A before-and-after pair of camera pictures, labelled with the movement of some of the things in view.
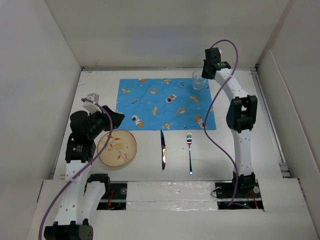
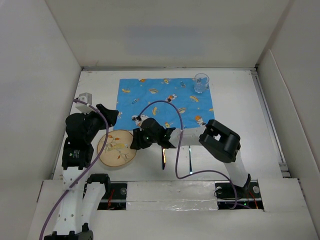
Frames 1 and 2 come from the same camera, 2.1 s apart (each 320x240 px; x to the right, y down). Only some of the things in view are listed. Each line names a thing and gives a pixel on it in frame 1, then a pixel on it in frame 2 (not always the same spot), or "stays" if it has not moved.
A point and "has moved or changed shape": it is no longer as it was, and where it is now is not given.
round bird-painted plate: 120,149 stays
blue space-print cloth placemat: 171,104 stays
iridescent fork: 189,141 stays
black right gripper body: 205,74 -> 143,140
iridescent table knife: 163,150 stays
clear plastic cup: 198,82 has moved or changed shape
